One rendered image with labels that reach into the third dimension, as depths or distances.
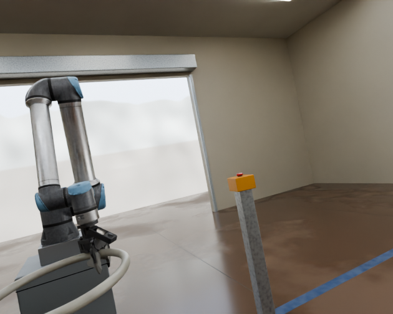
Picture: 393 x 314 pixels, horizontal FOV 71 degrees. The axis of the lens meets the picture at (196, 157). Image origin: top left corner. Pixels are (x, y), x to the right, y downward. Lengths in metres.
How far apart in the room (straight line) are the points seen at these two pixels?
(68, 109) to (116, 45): 4.71
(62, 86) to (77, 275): 0.93
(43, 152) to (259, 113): 6.14
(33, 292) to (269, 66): 7.08
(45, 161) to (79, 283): 0.61
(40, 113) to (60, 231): 0.61
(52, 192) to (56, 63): 4.39
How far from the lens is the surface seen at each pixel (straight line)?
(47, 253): 1.63
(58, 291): 1.58
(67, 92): 1.55
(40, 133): 1.45
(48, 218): 1.64
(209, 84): 6.55
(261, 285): 1.77
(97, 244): 1.24
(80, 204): 1.21
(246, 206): 1.62
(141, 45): 6.31
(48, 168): 1.38
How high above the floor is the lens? 1.23
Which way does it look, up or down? level
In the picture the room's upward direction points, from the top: 11 degrees counter-clockwise
